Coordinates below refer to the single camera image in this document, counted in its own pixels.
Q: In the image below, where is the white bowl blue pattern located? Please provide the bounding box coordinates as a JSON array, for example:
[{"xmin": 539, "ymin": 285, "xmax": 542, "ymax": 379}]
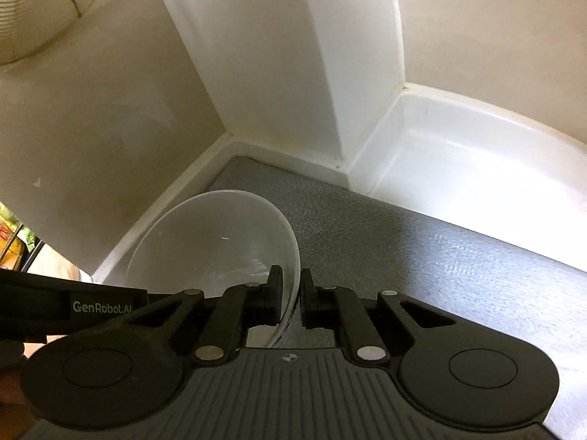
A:
[{"xmin": 121, "ymin": 190, "xmax": 300, "ymax": 348}]

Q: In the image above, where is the person's left hand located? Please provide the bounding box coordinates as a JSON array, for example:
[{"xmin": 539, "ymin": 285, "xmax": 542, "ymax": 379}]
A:
[{"xmin": 0, "ymin": 368, "xmax": 37, "ymax": 440}]

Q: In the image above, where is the wooden cutting board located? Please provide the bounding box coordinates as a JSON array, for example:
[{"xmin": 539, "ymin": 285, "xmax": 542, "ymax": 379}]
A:
[{"xmin": 27, "ymin": 244, "xmax": 91, "ymax": 282}]

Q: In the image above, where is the grey counter mat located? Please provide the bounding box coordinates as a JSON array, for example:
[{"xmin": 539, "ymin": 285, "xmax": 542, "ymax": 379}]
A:
[{"xmin": 102, "ymin": 155, "xmax": 587, "ymax": 440}]

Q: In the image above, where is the black wire spice rack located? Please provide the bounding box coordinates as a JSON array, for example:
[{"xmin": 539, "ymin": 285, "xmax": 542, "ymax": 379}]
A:
[{"xmin": 1, "ymin": 203, "xmax": 45, "ymax": 272}]

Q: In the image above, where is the metal wire strainer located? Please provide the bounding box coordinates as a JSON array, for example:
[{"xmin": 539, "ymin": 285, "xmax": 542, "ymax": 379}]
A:
[{"xmin": 1, "ymin": 0, "xmax": 95, "ymax": 65}]

